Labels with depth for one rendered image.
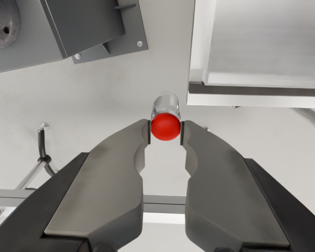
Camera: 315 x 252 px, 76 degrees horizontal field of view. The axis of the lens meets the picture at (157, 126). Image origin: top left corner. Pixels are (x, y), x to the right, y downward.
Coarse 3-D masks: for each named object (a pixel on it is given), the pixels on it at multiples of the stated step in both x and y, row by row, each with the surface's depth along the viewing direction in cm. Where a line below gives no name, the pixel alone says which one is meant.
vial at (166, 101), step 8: (160, 96) 16; (168, 96) 15; (176, 96) 17; (160, 104) 14; (168, 104) 14; (176, 104) 15; (152, 112) 14; (160, 112) 13; (168, 112) 13; (176, 112) 14
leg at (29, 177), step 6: (42, 162) 141; (36, 168) 135; (30, 174) 130; (36, 174) 134; (24, 180) 125; (30, 180) 128; (18, 186) 120; (24, 186) 123; (0, 210) 106; (0, 216) 105
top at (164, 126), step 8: (152, 120) 13; (160, 120) 13; (168, 120) 13; (176, 120) 13; (152, 128) 13; (160, 128) 13; (168, 128) 13; (176, 128) 13; (160, 136) 14; (168, 136) 14; (176, 136) 14
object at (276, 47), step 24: (216, 0) 28; (240, 0) 31; (264, 0) 30; (288, 0) 30; (312, 0) 30; (216, 24) 32; (240, 24) 32; (264, 24) 32; (288, 24) 32; (312, 24) 32; (216, 48) 34; (240, 48) 34; (264, 48) 34; (288, 48) 34; (312, 48) 33; (216, 72) 36; (240, 72) 36; (264, 72) 36; (288, 72) 35; (312, 72) 35
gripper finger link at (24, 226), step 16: (80, 160) 8; (64, 176) 8; (32, 192) 7; (48, 192) 7; (64, 192) 7; (16, 208) 6; (32, 208) 6; (48, 208) 6; (0, 224) 6; (16, 224) 6; (32, 224) 6; (0, 240) 5; (16, 240) 5; (32, 240) 5; (48, 240) 5; (64, 240) 5; (80, 240) 6
